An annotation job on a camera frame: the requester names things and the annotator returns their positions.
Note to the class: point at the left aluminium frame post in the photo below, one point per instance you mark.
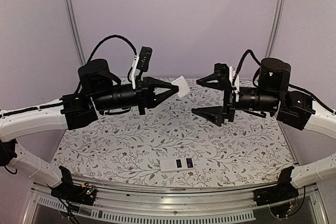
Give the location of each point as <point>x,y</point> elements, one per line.
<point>74,31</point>

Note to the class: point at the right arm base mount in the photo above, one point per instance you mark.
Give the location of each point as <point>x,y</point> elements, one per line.
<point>281,191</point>

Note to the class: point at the front aluminium rail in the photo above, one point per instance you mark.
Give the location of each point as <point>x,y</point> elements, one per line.
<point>128,203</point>

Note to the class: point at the purple battery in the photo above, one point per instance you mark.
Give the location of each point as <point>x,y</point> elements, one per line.
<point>189,163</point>

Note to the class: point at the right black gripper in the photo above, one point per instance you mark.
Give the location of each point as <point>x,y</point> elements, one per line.
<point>229,104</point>

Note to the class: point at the white remote control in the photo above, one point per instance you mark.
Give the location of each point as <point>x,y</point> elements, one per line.
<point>174,165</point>

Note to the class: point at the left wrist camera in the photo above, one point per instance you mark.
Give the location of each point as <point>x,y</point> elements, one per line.
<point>141,63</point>

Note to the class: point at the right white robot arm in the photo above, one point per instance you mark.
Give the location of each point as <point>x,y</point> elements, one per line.
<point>271,94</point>

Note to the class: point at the white battery cover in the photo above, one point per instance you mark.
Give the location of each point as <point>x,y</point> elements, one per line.
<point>183,87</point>

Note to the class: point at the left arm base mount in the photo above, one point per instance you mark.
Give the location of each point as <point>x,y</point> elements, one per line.
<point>83,194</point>

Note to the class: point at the aluminium frame post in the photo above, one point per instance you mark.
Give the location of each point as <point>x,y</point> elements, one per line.
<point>74,31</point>
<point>275,27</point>

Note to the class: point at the right aluminium frame post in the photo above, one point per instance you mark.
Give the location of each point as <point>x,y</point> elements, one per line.
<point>275,27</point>

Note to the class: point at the floral patterned table mat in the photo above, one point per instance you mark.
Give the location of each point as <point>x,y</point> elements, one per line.
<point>128,148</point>

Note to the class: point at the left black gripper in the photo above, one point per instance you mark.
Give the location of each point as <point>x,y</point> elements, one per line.
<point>142,92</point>

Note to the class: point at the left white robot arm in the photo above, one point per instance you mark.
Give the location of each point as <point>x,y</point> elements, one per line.
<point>101,92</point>

